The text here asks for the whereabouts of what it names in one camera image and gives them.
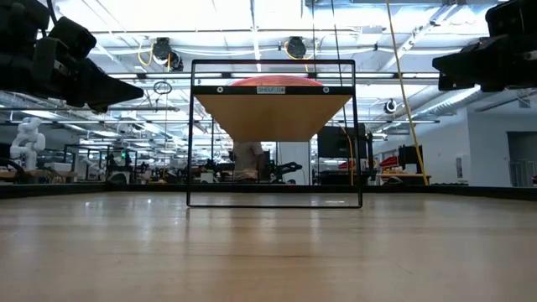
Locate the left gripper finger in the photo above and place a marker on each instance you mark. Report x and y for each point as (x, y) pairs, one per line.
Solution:
(107, 92)

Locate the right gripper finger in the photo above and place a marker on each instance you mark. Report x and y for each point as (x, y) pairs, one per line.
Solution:
(461, 67)

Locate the clear pink plate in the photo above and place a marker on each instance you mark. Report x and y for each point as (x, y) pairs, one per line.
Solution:
(277, 80)

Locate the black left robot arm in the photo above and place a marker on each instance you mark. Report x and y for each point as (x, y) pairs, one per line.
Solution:
(17, 25)

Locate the black background robot arm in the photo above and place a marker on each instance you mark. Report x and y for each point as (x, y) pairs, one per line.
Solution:
(285, 170)

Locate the red storage bin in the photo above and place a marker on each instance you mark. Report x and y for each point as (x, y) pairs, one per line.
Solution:
(389, 162)

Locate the black monitor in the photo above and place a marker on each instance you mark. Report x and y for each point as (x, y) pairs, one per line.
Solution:
(340, 142)

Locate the person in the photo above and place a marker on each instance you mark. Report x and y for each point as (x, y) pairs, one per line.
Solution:
(247, 157)

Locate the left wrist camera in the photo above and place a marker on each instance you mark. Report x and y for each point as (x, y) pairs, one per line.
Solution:
(73, 38)

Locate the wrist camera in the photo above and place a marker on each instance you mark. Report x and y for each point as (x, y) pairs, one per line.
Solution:
(73, 38)
(512, 17)

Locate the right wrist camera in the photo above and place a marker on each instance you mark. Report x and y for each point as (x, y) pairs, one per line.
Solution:
(512, 17)

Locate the wooden shelf with black frame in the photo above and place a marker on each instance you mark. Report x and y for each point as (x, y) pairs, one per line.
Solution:
(272, 117)

